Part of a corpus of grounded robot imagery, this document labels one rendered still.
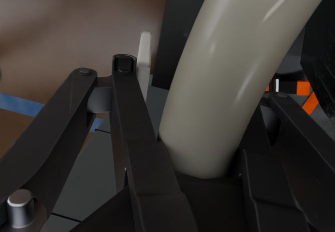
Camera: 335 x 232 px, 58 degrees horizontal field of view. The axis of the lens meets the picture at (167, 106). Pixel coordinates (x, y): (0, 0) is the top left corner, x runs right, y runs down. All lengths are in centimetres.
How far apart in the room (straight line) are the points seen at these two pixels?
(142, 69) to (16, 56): 144
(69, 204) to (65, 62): 80
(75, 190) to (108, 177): 9
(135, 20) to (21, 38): 55
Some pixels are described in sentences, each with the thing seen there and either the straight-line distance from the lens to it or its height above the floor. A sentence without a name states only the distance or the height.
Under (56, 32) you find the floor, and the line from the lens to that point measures 142.
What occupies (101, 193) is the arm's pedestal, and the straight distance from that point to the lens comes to 83.
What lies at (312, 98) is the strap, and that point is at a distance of 133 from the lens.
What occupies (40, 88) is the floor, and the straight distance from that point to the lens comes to 159.
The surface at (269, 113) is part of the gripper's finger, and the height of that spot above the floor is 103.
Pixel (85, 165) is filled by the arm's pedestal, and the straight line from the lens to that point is 90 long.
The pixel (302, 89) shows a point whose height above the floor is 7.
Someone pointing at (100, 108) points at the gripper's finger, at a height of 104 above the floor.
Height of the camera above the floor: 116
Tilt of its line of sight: 58 degrees down
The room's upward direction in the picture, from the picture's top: 158 degrees counter-clockwise
